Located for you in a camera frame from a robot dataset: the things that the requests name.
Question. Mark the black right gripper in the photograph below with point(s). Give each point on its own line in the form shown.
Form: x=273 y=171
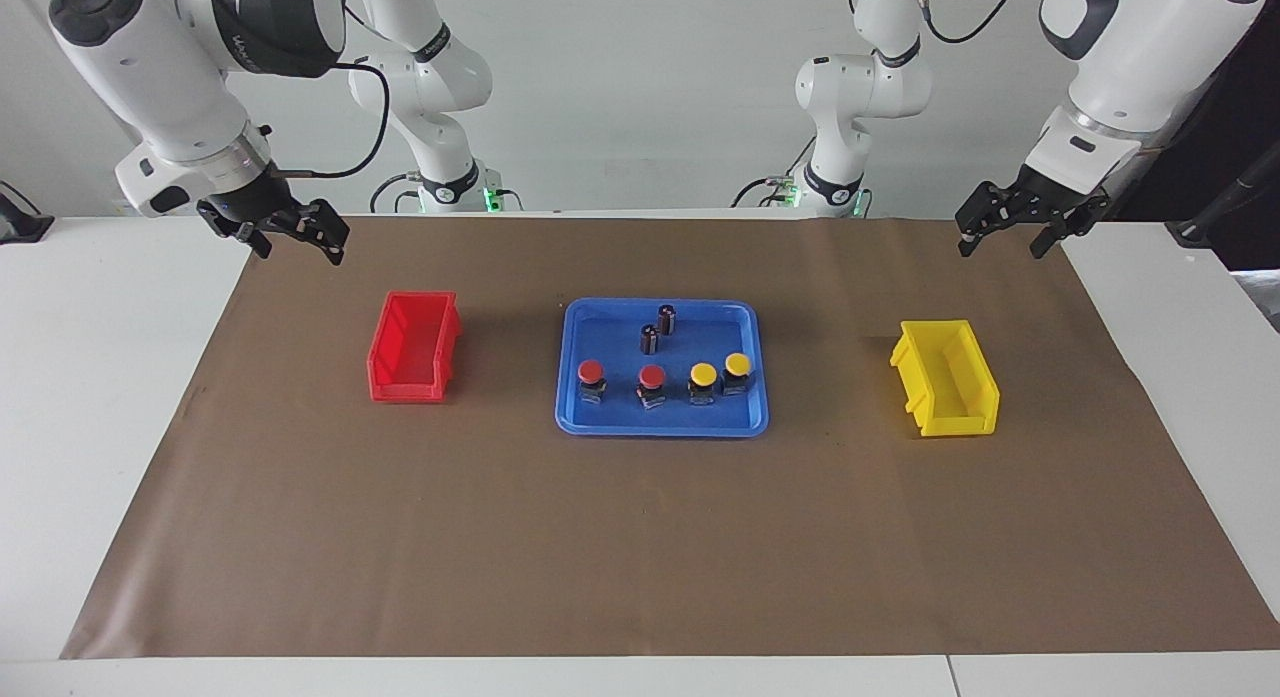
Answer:
x=255 y=205

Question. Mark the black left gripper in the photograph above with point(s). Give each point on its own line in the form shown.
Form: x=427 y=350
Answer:
x=1045 y=199

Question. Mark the yellow push button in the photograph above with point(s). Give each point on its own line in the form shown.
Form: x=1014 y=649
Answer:
x=738 y=362
x=703 y=373

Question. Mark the red push button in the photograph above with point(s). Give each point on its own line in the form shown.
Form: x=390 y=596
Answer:
x=651 y=376
x=591 y=370

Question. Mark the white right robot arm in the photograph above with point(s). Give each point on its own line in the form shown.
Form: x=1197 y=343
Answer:
x=150 y=77

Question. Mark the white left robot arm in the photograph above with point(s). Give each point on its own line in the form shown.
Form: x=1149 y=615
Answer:
x=1150 y=57

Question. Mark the blue plastic tray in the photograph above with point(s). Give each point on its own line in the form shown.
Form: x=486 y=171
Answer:
x=620 y=322

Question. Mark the red plastic storage bin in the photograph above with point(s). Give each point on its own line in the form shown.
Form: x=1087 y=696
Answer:
x=410 y=352

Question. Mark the yellow plastic storage bin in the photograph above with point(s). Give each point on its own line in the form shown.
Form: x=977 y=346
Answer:
x=950 y=377

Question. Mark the black stand pole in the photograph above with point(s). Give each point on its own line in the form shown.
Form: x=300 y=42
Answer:
x=1195 y=232

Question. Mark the black background panel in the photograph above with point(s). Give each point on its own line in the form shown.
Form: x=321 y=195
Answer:
x=1260 y=242

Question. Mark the black device on table edge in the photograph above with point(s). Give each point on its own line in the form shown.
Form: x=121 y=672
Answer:
x=20 y=225

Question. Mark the black cylindrical capacitor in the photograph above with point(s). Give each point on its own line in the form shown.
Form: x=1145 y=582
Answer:
x=666 y=320
x=649 y=341

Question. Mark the brown paper table mat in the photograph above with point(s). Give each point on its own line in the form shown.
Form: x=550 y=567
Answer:
x=640 y=537

